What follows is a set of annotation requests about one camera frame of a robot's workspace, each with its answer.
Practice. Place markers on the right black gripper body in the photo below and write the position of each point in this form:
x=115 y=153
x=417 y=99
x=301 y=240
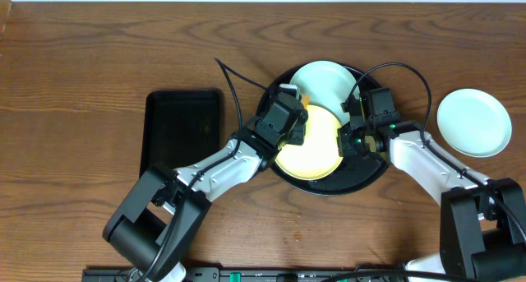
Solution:
x=356 y=143

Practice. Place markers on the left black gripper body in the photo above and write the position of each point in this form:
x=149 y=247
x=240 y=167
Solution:
x=298 y=131

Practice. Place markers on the yellow plate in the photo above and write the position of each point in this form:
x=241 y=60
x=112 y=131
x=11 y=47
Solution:
x=318 y=156

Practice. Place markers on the light blue plate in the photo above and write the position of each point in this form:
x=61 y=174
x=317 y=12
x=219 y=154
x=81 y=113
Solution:
x=327 y=84
x=474 y=123

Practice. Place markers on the green yellow sponge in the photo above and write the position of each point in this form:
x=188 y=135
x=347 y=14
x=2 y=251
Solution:
x=304 y=99

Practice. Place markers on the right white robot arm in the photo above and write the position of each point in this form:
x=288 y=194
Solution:
x=482 y=230

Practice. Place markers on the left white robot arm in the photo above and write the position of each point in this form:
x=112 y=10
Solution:
x=158 y=219

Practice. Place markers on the round black tray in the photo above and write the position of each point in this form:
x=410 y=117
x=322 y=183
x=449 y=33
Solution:
x=354 y=173

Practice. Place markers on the black rectangular tray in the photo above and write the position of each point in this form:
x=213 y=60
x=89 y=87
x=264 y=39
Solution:
x=181 y=127

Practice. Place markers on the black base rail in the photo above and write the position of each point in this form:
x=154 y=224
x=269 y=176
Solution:
x=212 y=274

